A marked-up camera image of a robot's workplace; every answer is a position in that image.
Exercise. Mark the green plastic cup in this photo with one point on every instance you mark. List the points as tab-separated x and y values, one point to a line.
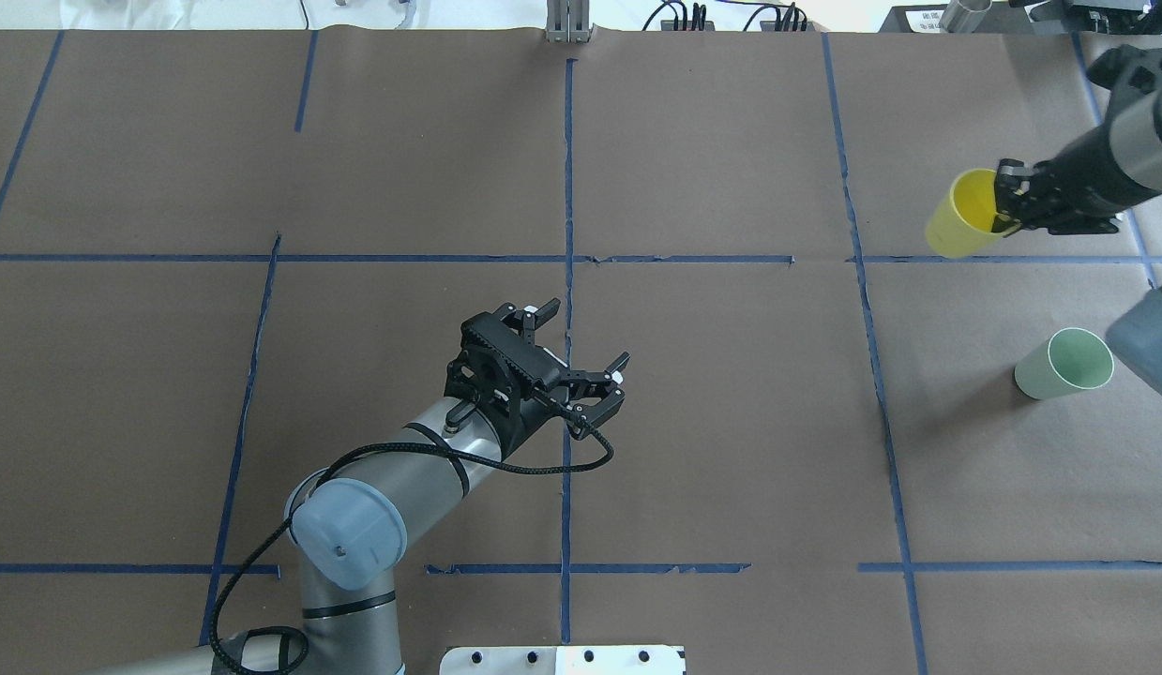
1071	361

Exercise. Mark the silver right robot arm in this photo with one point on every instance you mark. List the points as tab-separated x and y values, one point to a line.
1133	79

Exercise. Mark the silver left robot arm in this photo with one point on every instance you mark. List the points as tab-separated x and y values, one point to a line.
352	522

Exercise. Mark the white camera mast base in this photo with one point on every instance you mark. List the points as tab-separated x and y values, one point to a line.
566	659

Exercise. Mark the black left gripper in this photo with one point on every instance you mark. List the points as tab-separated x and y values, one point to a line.
533	419

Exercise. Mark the small metal cup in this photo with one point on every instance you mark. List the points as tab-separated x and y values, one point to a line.
964	16

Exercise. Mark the orange black connector block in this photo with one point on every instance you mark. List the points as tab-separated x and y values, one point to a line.
686	17

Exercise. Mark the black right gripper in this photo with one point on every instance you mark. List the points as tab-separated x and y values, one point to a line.
1079	175

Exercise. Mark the yellow plastic cup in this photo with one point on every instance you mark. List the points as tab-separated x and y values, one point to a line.
966	219

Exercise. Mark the aluminium frame post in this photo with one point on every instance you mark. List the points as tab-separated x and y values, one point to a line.
568	21

